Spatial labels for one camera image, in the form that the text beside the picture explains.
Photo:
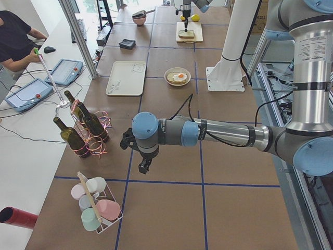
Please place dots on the teach pendant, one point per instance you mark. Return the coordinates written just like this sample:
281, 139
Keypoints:
29, 95
66, 71

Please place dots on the white cup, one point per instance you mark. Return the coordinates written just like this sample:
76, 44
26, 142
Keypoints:
96, 184

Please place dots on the pink bowl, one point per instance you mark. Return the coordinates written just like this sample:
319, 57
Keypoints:
140, 21

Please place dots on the metal scoop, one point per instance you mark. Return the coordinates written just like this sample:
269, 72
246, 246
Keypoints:
142, 14

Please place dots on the mint green cup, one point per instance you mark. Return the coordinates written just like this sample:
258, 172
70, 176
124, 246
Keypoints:
89, 220

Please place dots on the teach pendant near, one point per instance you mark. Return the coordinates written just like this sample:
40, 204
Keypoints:
29, 95

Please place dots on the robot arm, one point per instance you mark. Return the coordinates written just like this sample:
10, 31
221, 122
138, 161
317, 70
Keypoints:
185, 8
207, 162

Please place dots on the teach pendant far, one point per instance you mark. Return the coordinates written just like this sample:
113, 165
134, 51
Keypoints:
66, 71

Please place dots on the bread slice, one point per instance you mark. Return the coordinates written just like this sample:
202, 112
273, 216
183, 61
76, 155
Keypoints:
170, 79
189, 34

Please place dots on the grey blue cup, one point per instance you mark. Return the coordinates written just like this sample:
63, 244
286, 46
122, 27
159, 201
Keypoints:
84, 203

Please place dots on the person in black shirt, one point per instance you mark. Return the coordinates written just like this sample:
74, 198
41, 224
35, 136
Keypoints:
17, 50

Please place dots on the white serving tray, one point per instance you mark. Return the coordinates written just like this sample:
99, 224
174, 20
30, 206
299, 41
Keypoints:
126, 78

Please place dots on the lilac cup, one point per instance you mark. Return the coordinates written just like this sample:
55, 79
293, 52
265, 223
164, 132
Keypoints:
77, 191

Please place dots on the grey folded cloth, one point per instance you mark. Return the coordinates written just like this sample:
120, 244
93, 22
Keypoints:
127, 44

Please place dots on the pink cup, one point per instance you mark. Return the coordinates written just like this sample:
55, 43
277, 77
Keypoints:
108, 209

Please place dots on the white plate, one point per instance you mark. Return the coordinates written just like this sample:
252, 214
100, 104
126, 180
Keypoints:
177, 69

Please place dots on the dark wine bottle back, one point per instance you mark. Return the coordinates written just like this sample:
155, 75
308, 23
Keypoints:
75, 110

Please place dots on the black computer mouse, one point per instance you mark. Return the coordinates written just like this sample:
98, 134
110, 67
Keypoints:
49, 49

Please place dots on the wooden cutting board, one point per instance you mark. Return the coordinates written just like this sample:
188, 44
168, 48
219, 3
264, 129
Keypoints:
196, 27

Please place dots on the dark wine bottle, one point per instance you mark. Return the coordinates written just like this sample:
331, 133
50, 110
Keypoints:
75, 110
93, 123
72, 138

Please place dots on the clear rod with stand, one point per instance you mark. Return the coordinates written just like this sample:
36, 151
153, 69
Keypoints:
63, 103

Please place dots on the fried egg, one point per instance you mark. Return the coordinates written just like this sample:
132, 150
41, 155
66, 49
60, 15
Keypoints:
180, 77

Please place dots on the white pillar mount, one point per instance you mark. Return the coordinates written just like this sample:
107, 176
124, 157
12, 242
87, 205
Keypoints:
227, 73

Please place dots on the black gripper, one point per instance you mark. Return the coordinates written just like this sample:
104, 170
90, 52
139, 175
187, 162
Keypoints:
146, 159
186, 13

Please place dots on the red cylinder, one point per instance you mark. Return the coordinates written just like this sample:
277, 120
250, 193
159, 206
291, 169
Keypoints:
17, 217

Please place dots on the yellow lemon near board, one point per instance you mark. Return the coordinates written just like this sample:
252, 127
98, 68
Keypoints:
195, 18

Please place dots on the dark wine bottle front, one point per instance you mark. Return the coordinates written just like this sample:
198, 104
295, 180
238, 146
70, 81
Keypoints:
72, 138

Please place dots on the aluminium frame post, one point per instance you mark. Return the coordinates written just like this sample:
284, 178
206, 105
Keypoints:
71, 18

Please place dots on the dark wine bottle middle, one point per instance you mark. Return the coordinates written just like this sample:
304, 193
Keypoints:
93, 123

